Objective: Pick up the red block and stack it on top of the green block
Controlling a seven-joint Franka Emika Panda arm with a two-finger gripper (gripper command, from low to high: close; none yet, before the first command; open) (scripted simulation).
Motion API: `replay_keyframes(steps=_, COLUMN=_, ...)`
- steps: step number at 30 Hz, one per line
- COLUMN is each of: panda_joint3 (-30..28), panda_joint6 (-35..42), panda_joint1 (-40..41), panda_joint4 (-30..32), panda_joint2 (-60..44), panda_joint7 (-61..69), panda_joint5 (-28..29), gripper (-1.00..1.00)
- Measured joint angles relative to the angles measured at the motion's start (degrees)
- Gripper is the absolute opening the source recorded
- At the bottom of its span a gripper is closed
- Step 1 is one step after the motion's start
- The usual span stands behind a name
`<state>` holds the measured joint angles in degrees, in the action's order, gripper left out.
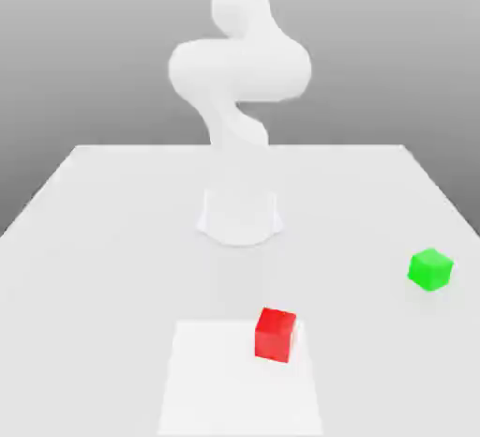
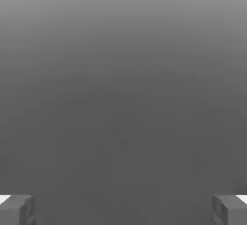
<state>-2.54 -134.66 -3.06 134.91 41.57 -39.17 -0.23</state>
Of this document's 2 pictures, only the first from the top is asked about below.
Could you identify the small green cube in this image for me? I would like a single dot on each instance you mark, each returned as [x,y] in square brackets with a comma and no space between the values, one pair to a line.
[429,270]

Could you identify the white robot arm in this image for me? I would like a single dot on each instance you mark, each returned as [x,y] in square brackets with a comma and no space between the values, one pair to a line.
[240,69]

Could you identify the small red cube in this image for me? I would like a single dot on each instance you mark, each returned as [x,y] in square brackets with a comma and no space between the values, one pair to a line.
[273,337]

